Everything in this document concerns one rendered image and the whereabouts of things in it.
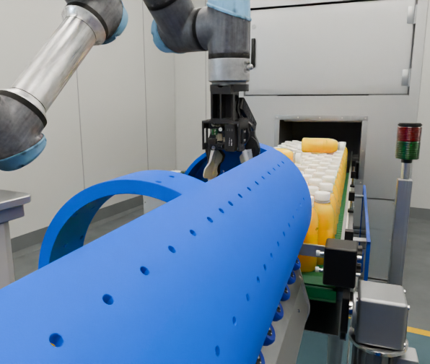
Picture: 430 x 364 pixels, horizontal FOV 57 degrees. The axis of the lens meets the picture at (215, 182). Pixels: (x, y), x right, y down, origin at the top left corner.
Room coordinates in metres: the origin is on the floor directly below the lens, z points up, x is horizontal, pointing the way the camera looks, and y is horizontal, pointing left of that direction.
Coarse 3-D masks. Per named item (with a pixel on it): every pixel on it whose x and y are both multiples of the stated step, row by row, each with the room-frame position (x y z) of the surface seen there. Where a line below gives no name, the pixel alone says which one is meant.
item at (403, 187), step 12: (408, 180) 1.10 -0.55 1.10; (396, 192) 1.12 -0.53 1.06; (408, 192) 1.10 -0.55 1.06; (396, 204) 1.11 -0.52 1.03; (408, 204) 1.10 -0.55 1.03; (396, 216) 1.11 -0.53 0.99; (408, 216) 1.10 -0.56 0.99; (396, 228) 1.11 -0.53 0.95; (396, 240) 1.11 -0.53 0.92; (396, 252) 1.10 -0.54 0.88; (396, 264) 1.10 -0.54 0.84; (396, 276) 1.10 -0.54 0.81
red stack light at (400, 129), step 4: (400, 128) 1.11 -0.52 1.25; (404, 128) 1.10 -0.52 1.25; (408, 128) 1.09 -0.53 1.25; (412, 128) 1.09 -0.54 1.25; (416, 128) 1.09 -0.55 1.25; (420, 128) 1.09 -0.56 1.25; (400, 132) 1.11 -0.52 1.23; (404, 132) 1.10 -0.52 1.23; (408, 132) 1.09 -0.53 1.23; (412, 132) 1.09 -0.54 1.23; (416, 132) 1.09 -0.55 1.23; (420, 132) 1.09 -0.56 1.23; (396, 136) 1.13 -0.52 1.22; (400, 136) 1.11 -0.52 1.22; (404, 136) 1.10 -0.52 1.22; (408, 136) 1.09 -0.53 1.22; (412, 136) 1.09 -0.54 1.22; (416, 136) 1.09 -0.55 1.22; (420, 136) 1.10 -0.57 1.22; (400, 140) 1.11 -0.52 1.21; (404, 140) 1.10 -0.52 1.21; (408, 140) 1.09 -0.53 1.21; (412, 140) 1.09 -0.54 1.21; (416, 140) 1.09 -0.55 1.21; (420, 140) 1.10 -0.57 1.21
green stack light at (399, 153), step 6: (396, 144) 1.12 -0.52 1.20; (402, 144) 1.10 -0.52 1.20; (408, 144) 1.09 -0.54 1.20; (414, 144) 1.09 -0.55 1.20; (420, 144) 1.10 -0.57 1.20; (396, 150) 1.12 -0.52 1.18; (402, 150) 1.10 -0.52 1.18; (408, 150) 1.09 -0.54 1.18; (414, 150) 1.09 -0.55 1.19; (396, 156) 1.12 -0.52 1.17; (402, 156) 1.10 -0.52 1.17; (408, 156) 1.09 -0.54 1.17; (414, 156) 1.09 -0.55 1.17
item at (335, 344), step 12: (348, 204) 1.60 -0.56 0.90; (348, 216) 2.17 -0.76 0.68; (348, 228) 1.29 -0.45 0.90; (312, 300) 1.16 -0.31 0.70; (336, 300) 1.15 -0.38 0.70; (348, 300) 0.84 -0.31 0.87; (312, 312) 1.08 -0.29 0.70; (324, 312) 1.08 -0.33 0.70; (336, 312) 1.08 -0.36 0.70; (312, 324) 1.02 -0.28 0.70; (324, 324) 1.02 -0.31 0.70; (336, 324) 1.02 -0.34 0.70; (336, 336) 0.97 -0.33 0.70; (336, 348) 1.15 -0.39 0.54; (336, 360) 1.15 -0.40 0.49
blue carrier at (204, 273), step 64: (128, 192) 0.41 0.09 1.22; (192, 192) 0.41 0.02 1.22; (256, 192) 0.52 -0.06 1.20; (64, 256) 0.23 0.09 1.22; (128, 256) 0.25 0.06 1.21; (192, 256) 0.30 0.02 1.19; (256, 256) 0.39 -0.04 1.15; (0, 320) 0.17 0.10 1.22; (64, 320) 0.18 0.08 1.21; (128, 320) 0.21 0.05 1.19; (192, 320) 0.25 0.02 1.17; (256, 320) 0.34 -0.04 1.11
